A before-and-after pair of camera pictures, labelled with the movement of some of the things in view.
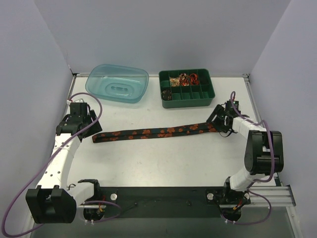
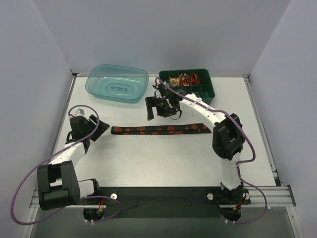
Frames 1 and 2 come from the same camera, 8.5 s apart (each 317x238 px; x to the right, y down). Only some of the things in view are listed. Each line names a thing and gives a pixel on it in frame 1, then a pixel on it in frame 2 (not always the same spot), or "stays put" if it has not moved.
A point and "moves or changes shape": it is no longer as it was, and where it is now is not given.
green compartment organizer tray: x=185 y=88 stays put
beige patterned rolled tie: x=175 y=82 stays put
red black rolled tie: x=184 y=79 stays put
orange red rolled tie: x=193 y=79 stays put
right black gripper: x=220 y=119 → x=153 y=104
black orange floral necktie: x=155 y=133 moves or changes shape
